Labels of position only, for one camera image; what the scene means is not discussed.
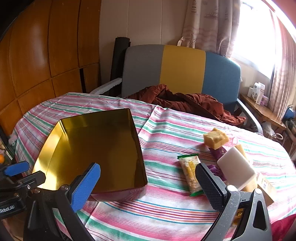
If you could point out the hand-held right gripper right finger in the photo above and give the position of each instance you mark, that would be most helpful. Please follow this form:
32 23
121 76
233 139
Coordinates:
209 187

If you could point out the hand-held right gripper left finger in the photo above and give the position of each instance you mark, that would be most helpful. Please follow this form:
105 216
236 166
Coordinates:
85 185

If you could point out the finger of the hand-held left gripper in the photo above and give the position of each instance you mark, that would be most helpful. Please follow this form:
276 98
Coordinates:
16 168
25 182

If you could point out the green white snack packet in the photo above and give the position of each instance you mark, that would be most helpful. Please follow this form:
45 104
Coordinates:
190 171

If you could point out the white sponge block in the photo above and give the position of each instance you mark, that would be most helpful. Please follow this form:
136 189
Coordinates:
235 166

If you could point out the gold metal tin box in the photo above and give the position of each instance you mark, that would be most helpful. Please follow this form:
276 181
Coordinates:
92 139

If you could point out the yellow sponge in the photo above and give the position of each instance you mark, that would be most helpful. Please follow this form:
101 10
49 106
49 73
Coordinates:
216 139
241 149

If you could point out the pink plastic bottle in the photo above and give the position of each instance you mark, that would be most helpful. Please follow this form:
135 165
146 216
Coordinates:
233 141

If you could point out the white labelled cardboard box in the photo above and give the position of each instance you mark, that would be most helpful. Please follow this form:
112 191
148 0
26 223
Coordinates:
266 187

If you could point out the striped pink green tablecloth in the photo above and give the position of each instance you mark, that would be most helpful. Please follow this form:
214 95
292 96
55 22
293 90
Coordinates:
161 208

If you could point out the rust brown padded jacket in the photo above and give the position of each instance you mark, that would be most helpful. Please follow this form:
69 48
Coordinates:
185 99

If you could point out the wooden side desk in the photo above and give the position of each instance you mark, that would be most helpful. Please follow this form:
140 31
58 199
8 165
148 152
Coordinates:
261 111

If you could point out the pink tissue box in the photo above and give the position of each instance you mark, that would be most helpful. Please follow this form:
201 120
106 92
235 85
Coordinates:
265 100

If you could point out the small white carton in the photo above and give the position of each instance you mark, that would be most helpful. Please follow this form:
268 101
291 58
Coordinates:
251 92

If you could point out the blue round appliance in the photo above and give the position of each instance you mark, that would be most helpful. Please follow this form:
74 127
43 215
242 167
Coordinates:
288 113

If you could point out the tall white carton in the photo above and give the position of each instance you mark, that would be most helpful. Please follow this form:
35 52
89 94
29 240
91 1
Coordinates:
259 91

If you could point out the wooden wardrobe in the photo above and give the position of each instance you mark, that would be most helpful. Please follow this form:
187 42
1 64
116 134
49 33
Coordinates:
34 58

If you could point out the grey yellow blue chair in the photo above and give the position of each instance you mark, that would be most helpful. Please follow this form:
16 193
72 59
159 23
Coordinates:
182 67

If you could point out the black rolled mat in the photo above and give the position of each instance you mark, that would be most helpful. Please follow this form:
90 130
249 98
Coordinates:
119 58

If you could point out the pink patterned curtain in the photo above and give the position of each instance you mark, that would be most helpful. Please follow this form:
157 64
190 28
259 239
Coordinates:
284 69

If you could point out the bright window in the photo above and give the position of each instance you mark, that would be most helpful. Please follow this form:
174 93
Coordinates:
254 34

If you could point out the patterned beige curtain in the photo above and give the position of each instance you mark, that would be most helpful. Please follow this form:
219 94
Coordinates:
208 23

